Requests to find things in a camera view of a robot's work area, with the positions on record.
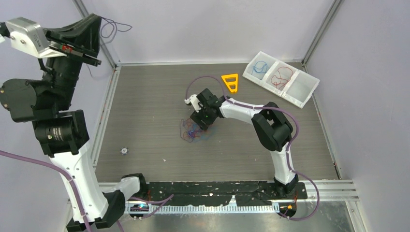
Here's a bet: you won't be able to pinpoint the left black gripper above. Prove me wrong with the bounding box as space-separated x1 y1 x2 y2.
45 11 103 106

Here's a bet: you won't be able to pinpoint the red blue purple cables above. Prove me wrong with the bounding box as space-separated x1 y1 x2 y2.
179 117 213 144

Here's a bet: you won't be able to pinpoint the blue cable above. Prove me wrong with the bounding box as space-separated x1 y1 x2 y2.
251 60 268 77

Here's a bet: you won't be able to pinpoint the red cable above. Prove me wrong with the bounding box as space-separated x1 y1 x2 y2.
271 66 294 91

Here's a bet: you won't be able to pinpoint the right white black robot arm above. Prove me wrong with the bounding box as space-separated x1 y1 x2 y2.
184 88 299 199

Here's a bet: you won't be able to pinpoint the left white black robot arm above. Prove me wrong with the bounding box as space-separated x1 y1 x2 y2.
0 14 148 232

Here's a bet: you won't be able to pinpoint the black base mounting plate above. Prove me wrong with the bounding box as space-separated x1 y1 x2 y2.
132 181 308 206

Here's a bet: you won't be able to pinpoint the white three-compartment plastic tray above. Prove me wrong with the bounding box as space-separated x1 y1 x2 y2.
242 51 320 108

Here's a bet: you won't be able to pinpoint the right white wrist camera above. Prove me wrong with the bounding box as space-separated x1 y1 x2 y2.
184 94 202 113

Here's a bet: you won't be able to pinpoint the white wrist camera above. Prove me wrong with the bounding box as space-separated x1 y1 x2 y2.
0 17 67 58
184 94 202 113

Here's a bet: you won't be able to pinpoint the yellow triangular plastic frame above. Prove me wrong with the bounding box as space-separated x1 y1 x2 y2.
221 73 238 94

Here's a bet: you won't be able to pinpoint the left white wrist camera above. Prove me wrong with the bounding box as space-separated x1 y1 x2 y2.
0 17 67 58

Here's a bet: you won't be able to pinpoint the aluminium front rail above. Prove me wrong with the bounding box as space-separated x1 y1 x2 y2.
67 180 360 215

